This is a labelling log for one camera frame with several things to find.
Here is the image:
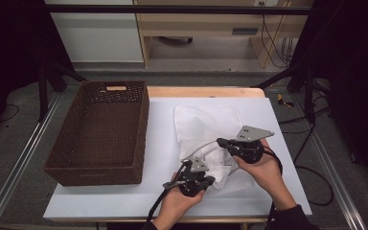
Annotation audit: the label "black floor cable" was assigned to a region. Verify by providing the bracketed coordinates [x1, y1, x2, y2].
[277, 104, 335, 207]

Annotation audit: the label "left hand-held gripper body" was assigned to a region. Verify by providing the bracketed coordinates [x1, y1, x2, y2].
[162, 156, 217, 197]

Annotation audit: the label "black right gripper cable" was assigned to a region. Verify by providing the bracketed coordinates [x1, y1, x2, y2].
[262, 148, 284, 224]

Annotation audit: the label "person's left hand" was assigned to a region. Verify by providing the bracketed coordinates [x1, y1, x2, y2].
[152, 172, 206, 230]

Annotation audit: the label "light wooden desk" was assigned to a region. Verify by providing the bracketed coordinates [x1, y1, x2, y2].
[133, 0, 314, 69]

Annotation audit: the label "white table mat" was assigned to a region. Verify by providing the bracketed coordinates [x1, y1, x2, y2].
[43, 97, 313, 221]

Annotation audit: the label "black horizontal bar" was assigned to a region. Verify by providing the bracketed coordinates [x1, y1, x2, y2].
[44, 4, 312, 15]

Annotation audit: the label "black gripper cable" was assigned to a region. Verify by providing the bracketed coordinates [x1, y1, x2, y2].
[262, 148, 284, 224]
[146, 188, 171, 224]

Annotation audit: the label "aluminium rail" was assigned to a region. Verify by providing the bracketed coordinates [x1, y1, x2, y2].
[0, 91, 62, 230]
[290, 94, 368, 230]

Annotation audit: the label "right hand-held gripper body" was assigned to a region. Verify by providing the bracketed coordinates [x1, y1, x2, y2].
[228, 125, 275, 165]

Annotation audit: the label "yellow and black tool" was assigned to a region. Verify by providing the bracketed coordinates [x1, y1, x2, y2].
[276, 93, 295, 108]

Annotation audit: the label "person's right hand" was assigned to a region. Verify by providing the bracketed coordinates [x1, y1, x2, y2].
[232, 138, 297, 213]

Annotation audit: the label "black hanging cables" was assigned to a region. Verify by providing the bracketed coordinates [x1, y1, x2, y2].
[261, 13, 294, 69]

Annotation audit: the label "white mesh laundry bag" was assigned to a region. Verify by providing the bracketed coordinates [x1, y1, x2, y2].
[172, 104, 257, 197]

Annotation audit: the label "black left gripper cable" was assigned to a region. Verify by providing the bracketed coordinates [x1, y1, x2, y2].
[146, 188, 171, 224]

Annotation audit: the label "black metal stand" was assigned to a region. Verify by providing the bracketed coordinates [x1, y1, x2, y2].
[254, 61, 332, 125]
[37, 58, 88, 123]

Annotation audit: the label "black curtain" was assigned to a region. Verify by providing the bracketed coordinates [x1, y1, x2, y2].
[0, 0, 78, 145]
[288, 0, 368, 199]

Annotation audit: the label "white cabinet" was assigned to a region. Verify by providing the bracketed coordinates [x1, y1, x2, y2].
[44, 0, 145, 63]

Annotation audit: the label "brown woven basket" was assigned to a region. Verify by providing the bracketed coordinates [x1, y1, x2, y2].
[43, 80, 150, 187]

